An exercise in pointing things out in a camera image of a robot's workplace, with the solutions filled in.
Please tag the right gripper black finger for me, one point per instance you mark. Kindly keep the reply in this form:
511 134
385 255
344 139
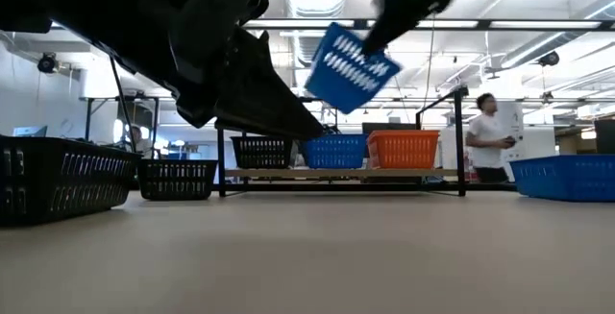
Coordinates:
389 31

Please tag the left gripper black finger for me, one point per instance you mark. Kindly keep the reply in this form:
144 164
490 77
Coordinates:
269 98

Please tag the blue plastic slotted basket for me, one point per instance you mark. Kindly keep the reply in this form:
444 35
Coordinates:
346 83
562 177
335 152

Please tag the orange plastic slotted basket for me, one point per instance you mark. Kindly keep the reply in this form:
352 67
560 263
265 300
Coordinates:
403 150

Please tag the black plastic slotted basket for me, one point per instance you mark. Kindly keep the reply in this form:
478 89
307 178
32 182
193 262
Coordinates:
57 179
262 153
178 179

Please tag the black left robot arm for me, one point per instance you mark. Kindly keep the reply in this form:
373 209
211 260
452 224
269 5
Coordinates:
72 2

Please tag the dark background screen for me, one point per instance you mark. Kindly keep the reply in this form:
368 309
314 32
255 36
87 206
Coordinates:
389 127

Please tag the black slanted rig pole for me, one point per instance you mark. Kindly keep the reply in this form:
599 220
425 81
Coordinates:
122 107

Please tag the low wooden bench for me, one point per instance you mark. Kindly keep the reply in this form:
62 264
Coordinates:
460 136

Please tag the seated person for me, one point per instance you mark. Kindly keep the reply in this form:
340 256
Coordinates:
139 144

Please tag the standing person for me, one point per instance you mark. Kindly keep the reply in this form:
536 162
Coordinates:
485 136

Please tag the black round ceiling fixture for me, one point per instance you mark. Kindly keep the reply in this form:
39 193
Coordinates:
46 63
548 58

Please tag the black handheld device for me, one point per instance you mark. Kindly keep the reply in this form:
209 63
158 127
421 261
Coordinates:
509 139

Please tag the computer monitor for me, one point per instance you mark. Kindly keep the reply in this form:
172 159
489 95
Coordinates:
29 131

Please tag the black cabinet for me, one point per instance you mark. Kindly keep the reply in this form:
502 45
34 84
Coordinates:
605 136

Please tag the black overhead frame bar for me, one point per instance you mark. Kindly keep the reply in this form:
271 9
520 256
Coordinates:
483 24

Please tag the black background table frame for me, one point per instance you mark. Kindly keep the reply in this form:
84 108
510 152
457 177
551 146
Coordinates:
89 117

